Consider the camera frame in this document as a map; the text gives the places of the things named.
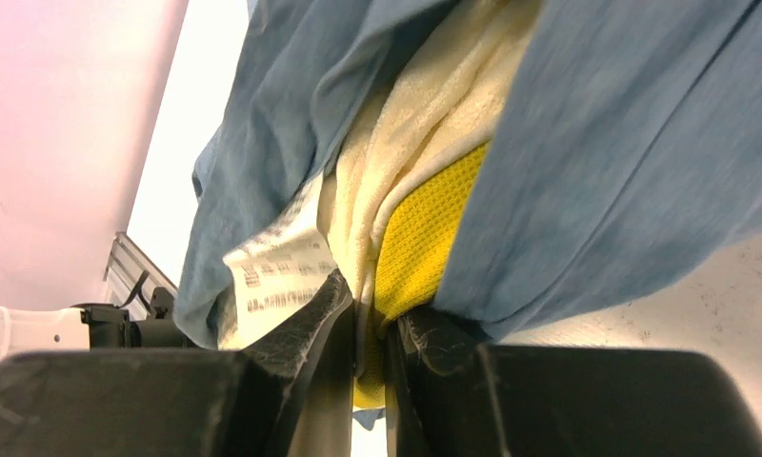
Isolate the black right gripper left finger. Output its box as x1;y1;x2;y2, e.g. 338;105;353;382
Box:
0;272;353;456

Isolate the yellow white pillow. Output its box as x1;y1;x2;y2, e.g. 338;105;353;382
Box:
217;1;540;409

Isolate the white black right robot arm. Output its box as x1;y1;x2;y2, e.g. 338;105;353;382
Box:
0;273;762;456

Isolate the blue pillowcase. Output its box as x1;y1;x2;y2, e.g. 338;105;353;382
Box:
173;1;762;348

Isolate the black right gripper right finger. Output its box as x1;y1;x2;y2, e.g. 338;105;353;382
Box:
385;307;762;456

